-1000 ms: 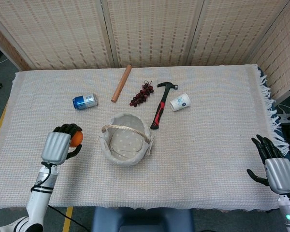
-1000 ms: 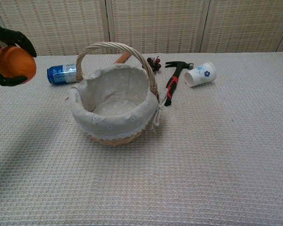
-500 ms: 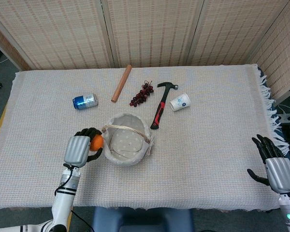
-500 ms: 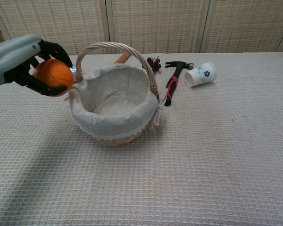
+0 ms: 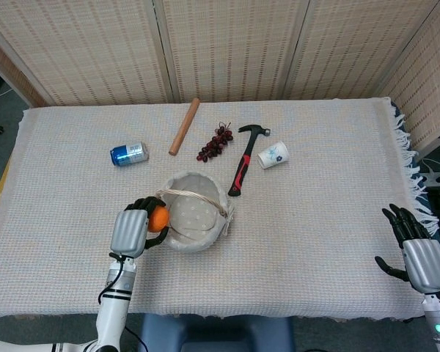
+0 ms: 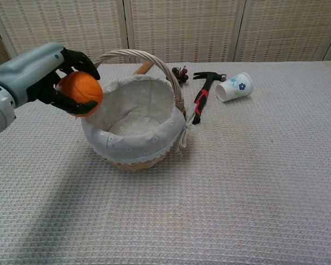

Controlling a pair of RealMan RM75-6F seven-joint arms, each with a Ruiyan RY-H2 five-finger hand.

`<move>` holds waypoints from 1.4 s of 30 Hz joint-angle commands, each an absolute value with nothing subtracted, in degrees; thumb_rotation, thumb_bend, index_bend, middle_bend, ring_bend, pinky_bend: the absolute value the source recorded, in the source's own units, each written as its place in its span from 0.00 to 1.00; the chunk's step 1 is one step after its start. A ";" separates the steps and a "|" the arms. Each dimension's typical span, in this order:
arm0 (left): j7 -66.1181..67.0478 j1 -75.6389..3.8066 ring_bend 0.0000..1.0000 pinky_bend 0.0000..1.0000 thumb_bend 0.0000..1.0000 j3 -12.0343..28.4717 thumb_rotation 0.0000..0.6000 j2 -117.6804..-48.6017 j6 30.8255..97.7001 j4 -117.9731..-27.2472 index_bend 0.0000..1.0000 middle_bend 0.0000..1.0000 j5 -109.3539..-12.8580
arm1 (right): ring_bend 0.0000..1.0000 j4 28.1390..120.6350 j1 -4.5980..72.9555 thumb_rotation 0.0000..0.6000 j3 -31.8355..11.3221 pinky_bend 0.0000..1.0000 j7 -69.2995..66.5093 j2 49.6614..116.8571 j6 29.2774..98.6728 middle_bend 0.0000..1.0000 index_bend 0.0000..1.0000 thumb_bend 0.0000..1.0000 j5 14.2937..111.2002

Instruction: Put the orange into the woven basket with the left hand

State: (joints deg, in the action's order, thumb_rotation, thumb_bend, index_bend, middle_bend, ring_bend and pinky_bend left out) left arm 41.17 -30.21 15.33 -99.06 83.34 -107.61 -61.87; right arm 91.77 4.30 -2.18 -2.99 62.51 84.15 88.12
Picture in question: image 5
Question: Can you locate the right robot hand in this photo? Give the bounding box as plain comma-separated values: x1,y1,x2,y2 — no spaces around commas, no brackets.
374,203,440,294

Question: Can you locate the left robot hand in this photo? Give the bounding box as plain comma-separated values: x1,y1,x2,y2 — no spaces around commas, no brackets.
110,196,170,257

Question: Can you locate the orange fruit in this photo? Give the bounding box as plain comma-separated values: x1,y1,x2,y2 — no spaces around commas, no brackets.
147,207,170,232

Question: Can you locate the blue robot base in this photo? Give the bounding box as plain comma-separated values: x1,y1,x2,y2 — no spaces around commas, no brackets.
124,314,296,352

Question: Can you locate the fabric-lined wicker basket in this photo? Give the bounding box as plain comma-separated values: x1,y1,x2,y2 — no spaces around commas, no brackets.
154,172,235,253

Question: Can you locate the blue drink can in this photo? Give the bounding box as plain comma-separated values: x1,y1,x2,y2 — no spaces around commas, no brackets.
109,141,150,168

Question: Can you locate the wooden rolling pin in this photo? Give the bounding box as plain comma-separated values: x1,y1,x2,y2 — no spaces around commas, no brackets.
168,98,201,156

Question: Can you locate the bunch of dark red grapes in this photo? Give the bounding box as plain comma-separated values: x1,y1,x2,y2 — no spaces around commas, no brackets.
195,122,235,163

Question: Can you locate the black and red claw hammer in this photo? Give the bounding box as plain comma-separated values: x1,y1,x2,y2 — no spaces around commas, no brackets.
227,124,272,198

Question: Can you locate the white woven tablecloth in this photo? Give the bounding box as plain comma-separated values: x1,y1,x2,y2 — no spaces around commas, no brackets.
0,96,440,322

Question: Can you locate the white paper cup blue flower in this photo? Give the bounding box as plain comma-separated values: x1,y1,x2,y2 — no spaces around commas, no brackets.
257,141,290,170

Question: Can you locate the woven folding screen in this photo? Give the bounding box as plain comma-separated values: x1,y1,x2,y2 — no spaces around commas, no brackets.
0,0,440,151

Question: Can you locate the grey metal bracket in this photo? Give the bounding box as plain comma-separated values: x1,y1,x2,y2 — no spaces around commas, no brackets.
419,171,440,190

